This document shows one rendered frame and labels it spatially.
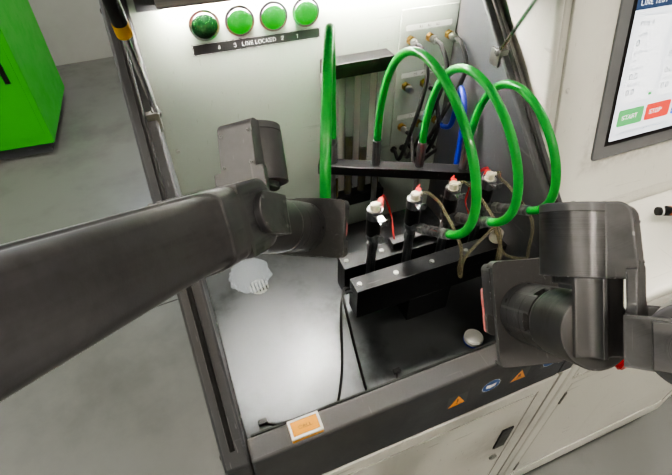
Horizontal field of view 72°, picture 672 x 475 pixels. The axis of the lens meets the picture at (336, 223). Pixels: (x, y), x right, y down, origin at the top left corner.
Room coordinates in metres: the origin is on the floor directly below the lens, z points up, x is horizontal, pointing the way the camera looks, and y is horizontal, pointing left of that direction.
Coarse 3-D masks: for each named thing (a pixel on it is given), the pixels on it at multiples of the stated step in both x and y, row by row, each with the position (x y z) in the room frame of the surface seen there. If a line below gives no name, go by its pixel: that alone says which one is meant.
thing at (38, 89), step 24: (0, 0) 2.68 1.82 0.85; (24, 0) 3.14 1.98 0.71; (0, 24) 2.50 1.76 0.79; (24, 24) 2.92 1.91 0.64; (0, 48) 2.45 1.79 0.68; (24, 48) 2.71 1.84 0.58; (0, 72) 2.43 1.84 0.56; (24, 72) 2.52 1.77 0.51; (48, 72) 2.98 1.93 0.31; (0, 96) 2.42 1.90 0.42; (24, 96) 2.45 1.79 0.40; (48, 96) 2.75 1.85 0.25; (0, 120) 2.40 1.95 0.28; (24, 120) 2.44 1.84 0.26; (48, 120) 2.54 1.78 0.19; (0, 144) 2.38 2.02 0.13; (24, 144) 2.42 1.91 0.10; (48, 144) 2.49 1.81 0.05
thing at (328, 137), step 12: (324, 36) 0.61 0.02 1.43; (324, 48) 0.58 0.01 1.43; (324, 60) 0.56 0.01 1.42; (324, 72) 0.54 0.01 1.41; (324, 84) 0.53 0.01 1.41; (324, 96) 0.51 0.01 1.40; (324, 108) 0.50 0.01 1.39; (324, 120) 0.49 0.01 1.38; (324, 132) 0.47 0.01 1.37; (324, 144) 0.46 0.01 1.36; (324, 156) 0.46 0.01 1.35; (324, 168) 0.45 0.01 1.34; (324, 180) 0.44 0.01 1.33; (324, 192) 0.43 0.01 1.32
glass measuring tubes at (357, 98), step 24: (384, 48) 0.93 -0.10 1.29; (336, 72) 0.85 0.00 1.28; (360, 72) 0.87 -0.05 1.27; (384, 72) 0.89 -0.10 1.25; (336, 96) 0.86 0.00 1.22; (360, 96) 0.90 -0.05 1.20; (336, 120) 0.86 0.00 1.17; (360, 120) 0.88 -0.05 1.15; (360, 144) 0.88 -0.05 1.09; (336, 192) 0.86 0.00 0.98; (360, 192) 0.88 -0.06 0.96
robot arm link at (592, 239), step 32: (544, 224) 0.27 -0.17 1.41; (576, 224) 0.26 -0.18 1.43; (608, 224) 0.25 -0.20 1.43; (544, 256) 0.25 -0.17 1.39; (576, 256) 0.24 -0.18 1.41; (608, 256) 0.24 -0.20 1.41; (640, 256) 0.24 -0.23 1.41; (640, 288) 0.22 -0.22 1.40; (640, 320) 0.18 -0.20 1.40; (640, 352) 0.17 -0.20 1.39
